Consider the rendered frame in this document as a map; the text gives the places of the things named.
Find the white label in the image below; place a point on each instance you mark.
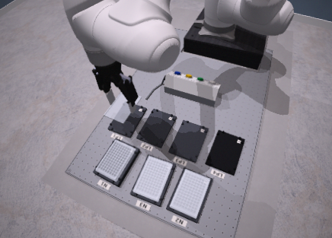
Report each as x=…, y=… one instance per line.
x=147, y=147
x=179, y=161
x=217, y=173
x=143, y=205
x=104, y=184
x=179, y=221
x=116, y=136

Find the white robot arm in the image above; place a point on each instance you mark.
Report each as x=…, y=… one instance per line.
x=139, y=34

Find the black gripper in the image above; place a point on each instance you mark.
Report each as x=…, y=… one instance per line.
x=105, y=74

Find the white button panel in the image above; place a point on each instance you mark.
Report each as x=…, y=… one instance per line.
x=189, y=87

